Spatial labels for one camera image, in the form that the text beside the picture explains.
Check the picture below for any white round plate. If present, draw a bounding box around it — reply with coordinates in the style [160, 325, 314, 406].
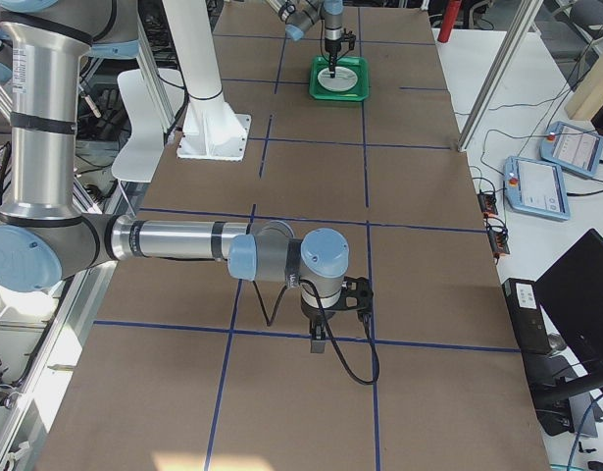
[317, 66, 358, 92]

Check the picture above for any green plastic tray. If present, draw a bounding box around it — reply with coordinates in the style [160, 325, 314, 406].
[309, 56, 369, 102]

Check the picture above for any red cylinder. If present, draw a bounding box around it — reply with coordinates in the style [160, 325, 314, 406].
[437, 0, 462, 43]

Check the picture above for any black computer box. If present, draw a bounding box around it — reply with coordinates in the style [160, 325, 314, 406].
[502, 278, 550, 355]

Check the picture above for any orange black connector block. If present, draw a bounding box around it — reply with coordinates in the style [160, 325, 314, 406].
[477, 191, 498, 216]

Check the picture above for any near blue teach pendant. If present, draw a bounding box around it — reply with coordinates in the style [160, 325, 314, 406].
[504, 156, 571, 221]

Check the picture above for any blue teach pendant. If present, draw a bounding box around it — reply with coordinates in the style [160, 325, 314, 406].
[540, 121, 603, 179]
[504, 156, 571, 221]

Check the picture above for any far blue teach pendant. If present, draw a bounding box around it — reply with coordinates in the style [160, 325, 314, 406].
[540, 121, 603, 179]

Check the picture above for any black monitor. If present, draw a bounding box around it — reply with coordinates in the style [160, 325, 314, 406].
[535, 229, 603, 373]

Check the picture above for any wooden board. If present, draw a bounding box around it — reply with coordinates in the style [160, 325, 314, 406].
[565, 53, 603, 121]

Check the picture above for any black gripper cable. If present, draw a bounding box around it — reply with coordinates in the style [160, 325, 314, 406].
[252, 278, 381, 386]

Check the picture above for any black gripper camera mount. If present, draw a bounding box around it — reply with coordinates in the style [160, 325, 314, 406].
[339, 276, 374, 316]

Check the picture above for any white camera pillar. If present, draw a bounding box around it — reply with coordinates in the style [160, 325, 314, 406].
[163, 0, 228, 159]

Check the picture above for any white metal base plate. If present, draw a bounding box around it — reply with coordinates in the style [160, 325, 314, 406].
[176, 114, 252, 161]

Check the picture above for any aluminium profile post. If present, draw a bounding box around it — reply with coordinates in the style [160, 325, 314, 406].
[457, 0, 543, 151]

